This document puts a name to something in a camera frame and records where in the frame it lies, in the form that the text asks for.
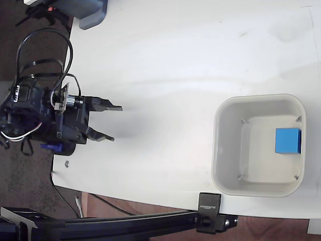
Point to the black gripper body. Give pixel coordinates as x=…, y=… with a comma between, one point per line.
x=72, y=125

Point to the blue cube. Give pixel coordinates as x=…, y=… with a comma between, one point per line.
x=287, y=140

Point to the black six-joint robot arm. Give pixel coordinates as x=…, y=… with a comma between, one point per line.
x=30, y=105

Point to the white square plastic bin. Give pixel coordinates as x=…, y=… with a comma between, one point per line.
x=225, y=150

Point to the small metal nut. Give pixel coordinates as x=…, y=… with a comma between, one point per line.
x=67, y=163

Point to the blue-gray device base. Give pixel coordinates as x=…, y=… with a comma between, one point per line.
x=92, y=12

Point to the black tripod stand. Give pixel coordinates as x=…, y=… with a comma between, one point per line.
x=42, y=11

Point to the black table clamp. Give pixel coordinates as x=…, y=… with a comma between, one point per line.
x=209, y=213

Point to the white board piece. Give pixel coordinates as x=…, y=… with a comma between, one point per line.
x=314, y=227

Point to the gripper camera circuit board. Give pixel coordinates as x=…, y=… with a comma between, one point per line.
x=61, y=99

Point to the black aluminium rail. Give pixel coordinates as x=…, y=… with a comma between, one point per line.
x=113, y=224

